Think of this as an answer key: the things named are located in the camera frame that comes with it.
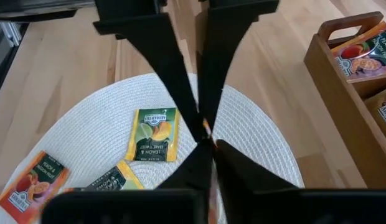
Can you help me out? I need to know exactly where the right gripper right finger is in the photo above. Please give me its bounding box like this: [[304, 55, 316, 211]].
[[216, 139, 298, 191]]

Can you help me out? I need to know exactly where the black aluminium table frame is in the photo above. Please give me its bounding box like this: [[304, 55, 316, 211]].
[[0, 0, 96, 103]]

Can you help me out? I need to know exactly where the green lemon tea sachet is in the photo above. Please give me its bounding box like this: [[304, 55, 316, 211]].
[[125, 107, 181, 162], [83, 160, 146, 191]]

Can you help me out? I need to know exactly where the brown foil tea sachet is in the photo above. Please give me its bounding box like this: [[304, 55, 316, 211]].
[[364, 85, 386, 147]]

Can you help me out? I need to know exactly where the white round woven placemat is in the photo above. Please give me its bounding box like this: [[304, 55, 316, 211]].
[[0, 72, 306, 224]]

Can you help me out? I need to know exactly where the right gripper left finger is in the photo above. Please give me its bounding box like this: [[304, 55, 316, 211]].
[[155, 138, 215, 190]]

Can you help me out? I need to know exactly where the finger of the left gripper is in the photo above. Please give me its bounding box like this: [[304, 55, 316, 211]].
[[93, 0, 208, 142], [197, 0, 280, 131]]

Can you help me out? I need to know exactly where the silver frame bracket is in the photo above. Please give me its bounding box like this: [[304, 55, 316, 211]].
[[0, 21, 23, 47]]

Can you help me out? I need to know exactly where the wooden three-compartment box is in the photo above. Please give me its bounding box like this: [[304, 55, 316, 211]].
[[303, 11, 386, 190]]

